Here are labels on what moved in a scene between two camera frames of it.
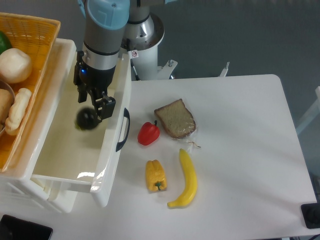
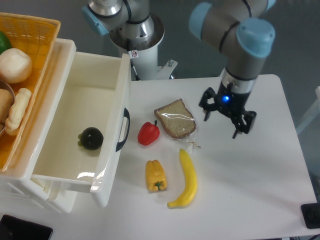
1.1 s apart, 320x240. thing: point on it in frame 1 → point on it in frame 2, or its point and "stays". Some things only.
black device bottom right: x=311 y=214 stays
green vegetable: x=5 y=44 stays
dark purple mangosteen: x=86 y=118 → x=91 y=138
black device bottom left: x=12 y=228 stays
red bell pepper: x=148 y=133 stays
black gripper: x=96 y=79 → x=231 y=102
